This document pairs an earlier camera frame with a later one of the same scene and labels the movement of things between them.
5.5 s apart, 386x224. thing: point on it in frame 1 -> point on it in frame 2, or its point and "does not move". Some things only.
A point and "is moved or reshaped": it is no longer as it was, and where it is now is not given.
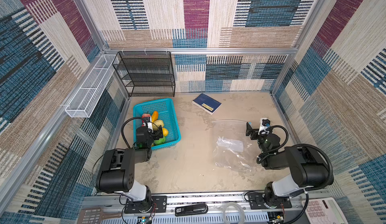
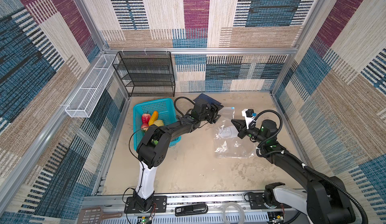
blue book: x=206 y=103 does not move
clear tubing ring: x=242 y=214 does not move
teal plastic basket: x=165 y=107 does not move
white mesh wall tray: x=93 y=87 does not move
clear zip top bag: x=232 y=147 is moved or reshaped
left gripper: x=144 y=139 -> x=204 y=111
